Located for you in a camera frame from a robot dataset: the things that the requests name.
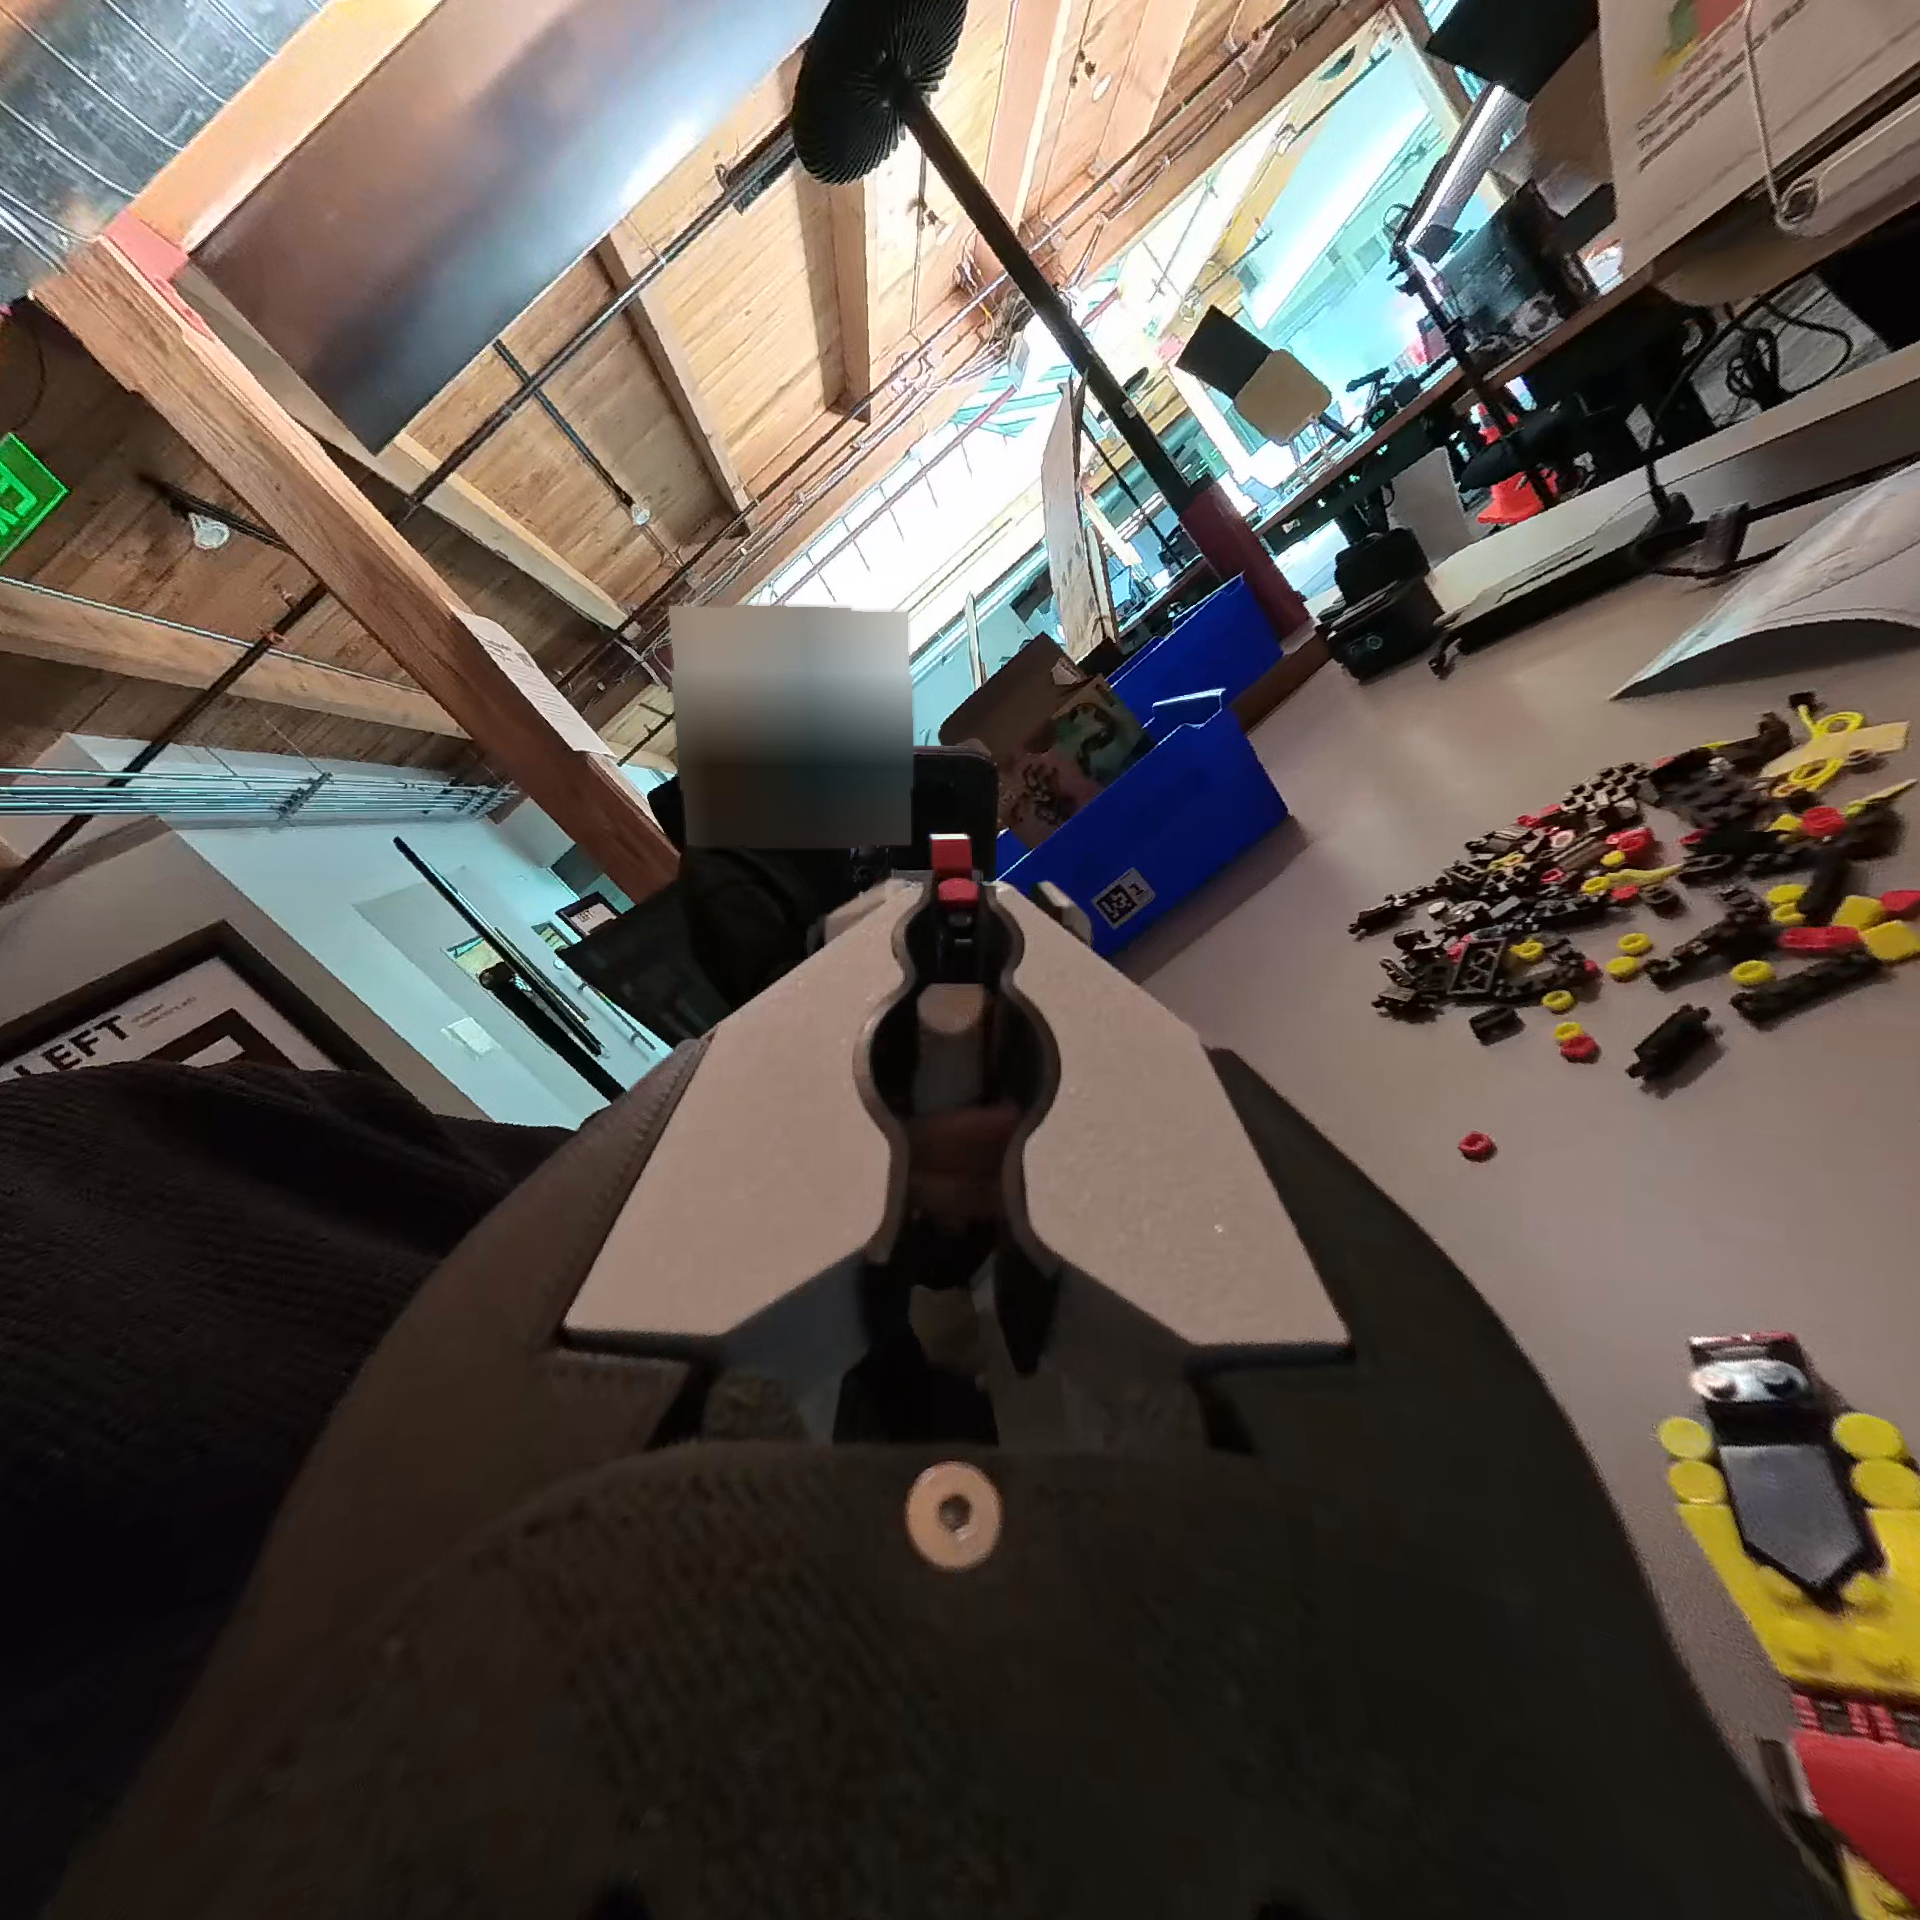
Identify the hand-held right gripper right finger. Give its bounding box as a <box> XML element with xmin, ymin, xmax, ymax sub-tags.
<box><xmin>980</xmin><ymin>881</ymin><xmax>1354</xmax><ymax>1374</ymax></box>

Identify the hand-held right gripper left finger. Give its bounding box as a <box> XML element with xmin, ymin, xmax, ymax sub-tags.
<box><xmin>561</xmin><ymin>879</ymin><xmax>922</xmax><ymax>1440</ymax></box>

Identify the pile of lego pieces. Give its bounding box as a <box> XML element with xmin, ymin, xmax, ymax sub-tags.
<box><xmin>1345</xmin><ymin>694</ymin><xmax>1920</xmax><ymax>1088</ymax></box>

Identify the yellow black lego car model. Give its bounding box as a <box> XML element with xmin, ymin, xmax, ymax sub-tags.
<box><xmin>1655</xmin><ymin>1330</ymin><xmax>1920</xmax><ymax>1920</ymax></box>

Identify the lego instruction booklet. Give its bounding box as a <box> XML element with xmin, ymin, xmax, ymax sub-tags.
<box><xmin>1615</xmin><ymin>464</ymin><xmax>1920</xmax><ymax>703</ymax></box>

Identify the person's left hand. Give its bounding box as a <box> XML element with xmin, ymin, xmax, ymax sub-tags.
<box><xmin>898</xmin><ymin>1101</ymin><xmax>1027</xmax><ymax>1290</ymax></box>

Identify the open printed cardboard box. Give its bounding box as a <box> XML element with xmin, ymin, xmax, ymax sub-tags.
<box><xmin>943</xmin><ymin>635</ymin><xmax>1158</xmax><ymax>844</ymax></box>

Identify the blue storage bin with tag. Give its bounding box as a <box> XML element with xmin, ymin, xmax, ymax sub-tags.
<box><xmin>992</xmin><ymin>709</ymin><xmax>1291</xmax><ymax>962</ymax></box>

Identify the tall cardboard panel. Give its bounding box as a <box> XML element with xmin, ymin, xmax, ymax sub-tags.
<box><xmin>1037</xmin><ymin>385</ymin><xmax>1124</xmax><ymax>663</ymax></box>

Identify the black door bar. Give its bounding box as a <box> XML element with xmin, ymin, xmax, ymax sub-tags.
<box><xmin>392</xmin><ymin>835</ymin><xmax>631</xmax><ymax>1101</ymax></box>

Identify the paper sign on beam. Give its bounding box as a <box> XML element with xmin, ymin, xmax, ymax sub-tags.
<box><xmin>456</xmin><ymin>608</ymin><xmax>621</xmax><ymax>763</ymax></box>

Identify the small black device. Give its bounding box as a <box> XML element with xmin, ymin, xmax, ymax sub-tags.
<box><xmin>1328</xmin><ymin>527</ymin><xmax>1456</xmax><ymax>687</ymax></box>

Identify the wooden ceiling beam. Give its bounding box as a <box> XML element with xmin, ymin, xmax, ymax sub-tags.
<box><xmin>28</xmin><ymin>224</ymin><xmax>685</xmax><ymax>908</ymax></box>

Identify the closed grey laptop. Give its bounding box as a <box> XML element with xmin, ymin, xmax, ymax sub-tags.
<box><xmin>1425</xmin><ymin>484</ymin><xmax>1705</xmax><ymax>674</ymax></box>

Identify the orange traffic cone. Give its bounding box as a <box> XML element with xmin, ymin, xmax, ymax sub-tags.
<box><xmin>1477</xmin><ymin>426</ymin><xmax>1566</xmax><ymax>527</ymax></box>

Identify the framed black white poster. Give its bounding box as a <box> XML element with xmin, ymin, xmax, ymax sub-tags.
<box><xmin>0</xmin><ymin>922</ymin><xmax>350</xmax><ymax>1088</ymax></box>

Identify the black support pole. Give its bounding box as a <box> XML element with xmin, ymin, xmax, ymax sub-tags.
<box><xmin>790</xmin><ymin>0</ymin><xmax>1311</xmax><ymax>635</ymax></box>

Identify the wooden desk with black legs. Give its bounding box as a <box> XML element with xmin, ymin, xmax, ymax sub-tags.
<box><xmin>1250</xmin><ymin>269</ymin><xmax>1660</xmax><ymax>544</ymax></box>

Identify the grey ceiling panel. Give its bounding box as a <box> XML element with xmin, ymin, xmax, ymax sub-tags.
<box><xmin>172</xmin><ymin>0</ymin><xmax>831</xmax><ymax>457</ymax></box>

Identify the green exit sign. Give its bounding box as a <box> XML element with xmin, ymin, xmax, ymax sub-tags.
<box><xmin>0</xmin><ymin>430</ymin><xmax>73</xmax><ymax>566</ymax></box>

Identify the cardboard box with paper label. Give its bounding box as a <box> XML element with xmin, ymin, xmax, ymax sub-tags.
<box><xmin>1594</xmin><ymin>0</ymin><xmax>1920</xmax><ymax>310</ymax></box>

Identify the white desk lamp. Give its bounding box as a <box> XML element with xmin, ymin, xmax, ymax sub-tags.
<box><xmin>1765</xmin><ymin>120</ymin><xmax>1920</xmax><ymax>248</ymax></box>

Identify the metal cable tray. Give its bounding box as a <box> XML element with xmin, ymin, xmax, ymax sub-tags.
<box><xmin>0</xmin><ymin>763</ymin><xmax>523</xmax><ymax>832</ymax></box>

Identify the black cable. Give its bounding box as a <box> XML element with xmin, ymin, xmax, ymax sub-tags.
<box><xmin>1643</xmin><ymin>295</ymin><xmax>1867</xmax><ymax>583</ymax></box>

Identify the silver air duct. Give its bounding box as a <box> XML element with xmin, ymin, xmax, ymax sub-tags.
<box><xmin>0</xmin><ymin>0</ymin><xmax>326</xmax><ymax>307</ymax></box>

